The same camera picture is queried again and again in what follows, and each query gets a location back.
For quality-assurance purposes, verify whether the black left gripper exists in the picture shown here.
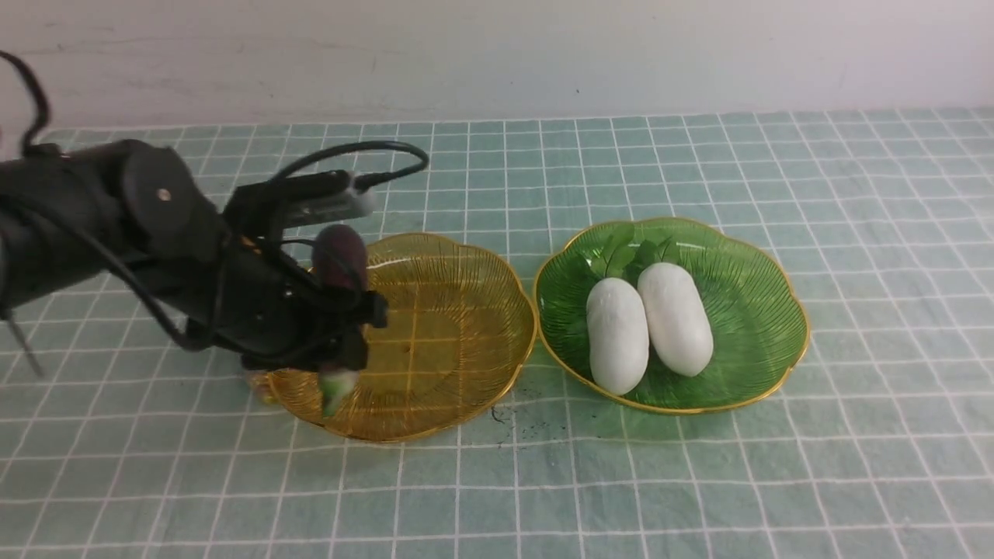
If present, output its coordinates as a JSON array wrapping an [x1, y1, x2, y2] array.
[[159, 233, 388, 373]]

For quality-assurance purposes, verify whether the purple eggplant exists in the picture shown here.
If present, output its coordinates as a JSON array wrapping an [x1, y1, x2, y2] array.
[[244, 371, 278, 406], [311, 224, 368, 420]]

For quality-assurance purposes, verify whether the white radish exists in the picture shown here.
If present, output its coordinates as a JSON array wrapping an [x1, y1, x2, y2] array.
[[586, 227, 651, 396], [635, 240, 714, 377]]

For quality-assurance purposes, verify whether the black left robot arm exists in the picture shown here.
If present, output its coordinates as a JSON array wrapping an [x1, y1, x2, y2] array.
[[2, 139, 427, 372]]

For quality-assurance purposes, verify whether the amber plastic plate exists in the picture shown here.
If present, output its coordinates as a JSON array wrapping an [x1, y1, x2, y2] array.
[[269, 233, 537, 443]]

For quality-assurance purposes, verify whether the green plastic plate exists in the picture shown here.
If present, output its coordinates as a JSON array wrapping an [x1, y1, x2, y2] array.
[[533, 217, 810, 416]]

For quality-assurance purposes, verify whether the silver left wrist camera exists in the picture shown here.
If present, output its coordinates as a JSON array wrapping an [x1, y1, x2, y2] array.
[[221, 170, 377, 238]]

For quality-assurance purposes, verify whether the black camera cable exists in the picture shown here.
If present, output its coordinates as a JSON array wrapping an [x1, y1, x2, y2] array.
[[0, 50, 429, 354]]

